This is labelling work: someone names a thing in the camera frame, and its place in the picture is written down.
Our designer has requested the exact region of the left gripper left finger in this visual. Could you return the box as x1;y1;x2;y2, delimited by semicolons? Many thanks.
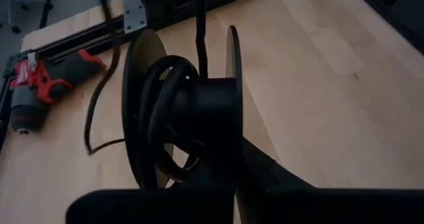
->
66;150;237;224

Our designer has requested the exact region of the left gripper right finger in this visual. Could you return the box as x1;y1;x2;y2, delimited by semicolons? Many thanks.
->
238;137;424;224

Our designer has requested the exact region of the small black cord spool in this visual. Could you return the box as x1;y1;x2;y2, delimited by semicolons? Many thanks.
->
121;25;244;190

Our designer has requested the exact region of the long black cord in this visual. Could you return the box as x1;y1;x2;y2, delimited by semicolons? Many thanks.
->
84;0;213;185

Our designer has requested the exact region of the grey metal mounting plate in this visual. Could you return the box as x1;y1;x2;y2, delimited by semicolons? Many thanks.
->
123;0;148;35

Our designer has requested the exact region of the red black cordless drill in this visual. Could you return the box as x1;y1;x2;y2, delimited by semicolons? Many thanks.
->
9;48;107;135

